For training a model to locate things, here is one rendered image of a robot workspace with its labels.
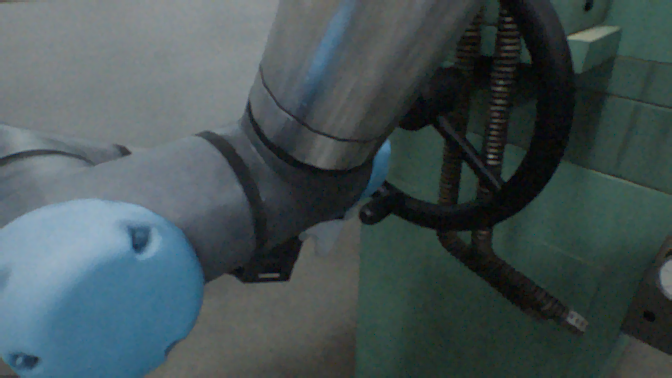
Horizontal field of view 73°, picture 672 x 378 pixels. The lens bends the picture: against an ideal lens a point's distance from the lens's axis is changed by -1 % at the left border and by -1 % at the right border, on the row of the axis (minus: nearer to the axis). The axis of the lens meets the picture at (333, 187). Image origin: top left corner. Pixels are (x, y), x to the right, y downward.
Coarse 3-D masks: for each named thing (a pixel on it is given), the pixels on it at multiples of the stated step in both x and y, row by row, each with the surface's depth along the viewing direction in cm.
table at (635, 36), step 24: (624, 0) 45; (648, 0) 43; (480, 24) 46; (600, 24) 46; (624, 24) 45; (648, 24) 44; (480, 48) 47; (576, 48) 41; (600, 48) 42; (624, 48) 46; (648, 48) 45; (576, 72) 41
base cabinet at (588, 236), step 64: (576, 192) 55; (640, 192) 50; (384, 256) 84; (448, 256) 73; (512, 256) 64; (576, 256) 58; (640, 256) 52; (384, 320) 92; (448, 320) 78; (512, 320) 69
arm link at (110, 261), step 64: (0, 192) 19; (64, 192) 18; (128, 192) 19; (192, 192) 21; (0, 256) 16; (64, 256) 15; (128, 256) 16; (192, 256) 18; (0, 320) 15; (64, 320) 15; (128, 320) 17; (192, 320) 19
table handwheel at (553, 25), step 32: (512, 0) 34; (544, 0) 33; (544, 32) 33; (480, 64) 50; (544, 64) 34; (448, 96) 43; (544, 96) 35; (416, 128) 44; (448, 128) 43; (544, 128) 36; (480, 160) 42; (544, 160) 37; (384, 192) 52; (512, 192) 40; (416, 224) 50; (448, 224) 46; (480, 224) 44
